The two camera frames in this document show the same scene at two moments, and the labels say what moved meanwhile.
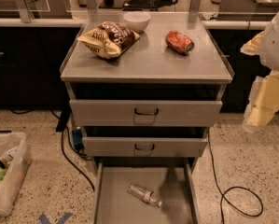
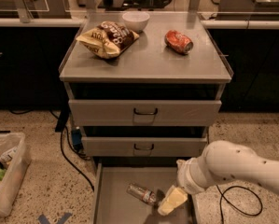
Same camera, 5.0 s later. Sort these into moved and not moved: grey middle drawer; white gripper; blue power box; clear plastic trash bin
Moved: white gripper
Not moved: grey middle drawer; clear plastic trash bin; blue power box
